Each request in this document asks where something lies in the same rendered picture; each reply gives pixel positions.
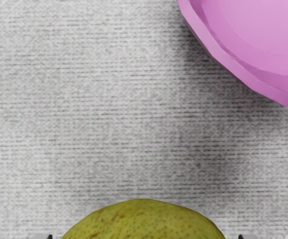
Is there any green speckled pear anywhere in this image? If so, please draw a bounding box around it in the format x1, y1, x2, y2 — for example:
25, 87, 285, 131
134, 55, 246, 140
60, 198, 227, 239

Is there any pink plate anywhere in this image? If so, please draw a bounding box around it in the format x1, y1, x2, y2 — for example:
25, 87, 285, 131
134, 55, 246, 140
176, 0, 288, 114

